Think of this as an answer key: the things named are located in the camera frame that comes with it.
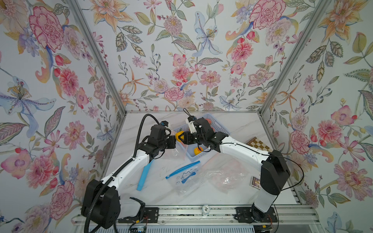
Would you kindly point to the aluminium left corner post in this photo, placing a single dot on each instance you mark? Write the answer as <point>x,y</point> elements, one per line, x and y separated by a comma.
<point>88,36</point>

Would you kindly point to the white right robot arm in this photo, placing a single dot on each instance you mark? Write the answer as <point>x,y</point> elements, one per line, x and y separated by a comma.
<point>273,168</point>

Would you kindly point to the aluminium right corner post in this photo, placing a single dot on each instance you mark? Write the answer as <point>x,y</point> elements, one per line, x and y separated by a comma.
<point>308,30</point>

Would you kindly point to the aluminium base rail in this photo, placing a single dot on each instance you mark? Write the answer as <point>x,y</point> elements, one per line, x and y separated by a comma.
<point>219,219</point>

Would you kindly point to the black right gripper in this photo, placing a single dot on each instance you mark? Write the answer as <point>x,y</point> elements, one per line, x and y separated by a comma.
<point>188,137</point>

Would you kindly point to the blue toy microphone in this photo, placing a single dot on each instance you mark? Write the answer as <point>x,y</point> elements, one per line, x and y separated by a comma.
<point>144,176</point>

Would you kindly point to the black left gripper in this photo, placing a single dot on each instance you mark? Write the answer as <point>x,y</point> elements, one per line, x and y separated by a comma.
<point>171,139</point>

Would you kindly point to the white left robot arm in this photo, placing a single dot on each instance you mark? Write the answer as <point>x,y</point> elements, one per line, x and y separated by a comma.
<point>102,204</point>

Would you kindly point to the aluminium corner post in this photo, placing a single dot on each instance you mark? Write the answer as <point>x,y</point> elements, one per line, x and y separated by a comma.
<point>88,36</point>
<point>308,30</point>

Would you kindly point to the light blue perforated basket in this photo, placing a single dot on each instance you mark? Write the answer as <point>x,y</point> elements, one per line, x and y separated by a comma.
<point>216,126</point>

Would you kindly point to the clear pink-zipper zip bag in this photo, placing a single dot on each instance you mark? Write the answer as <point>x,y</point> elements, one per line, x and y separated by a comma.
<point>174,151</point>

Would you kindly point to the crumpled clear pink bag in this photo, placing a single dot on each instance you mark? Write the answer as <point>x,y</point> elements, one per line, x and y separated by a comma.
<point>224,172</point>

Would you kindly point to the clear blue-zipper zip bag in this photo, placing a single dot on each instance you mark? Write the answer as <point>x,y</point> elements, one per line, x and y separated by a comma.
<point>186,179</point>

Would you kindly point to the wooden chessboard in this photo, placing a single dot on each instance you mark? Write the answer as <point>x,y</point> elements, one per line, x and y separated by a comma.
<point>258,144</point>

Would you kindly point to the yellow red peach front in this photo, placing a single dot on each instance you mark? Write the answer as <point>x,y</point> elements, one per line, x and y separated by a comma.
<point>198,150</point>

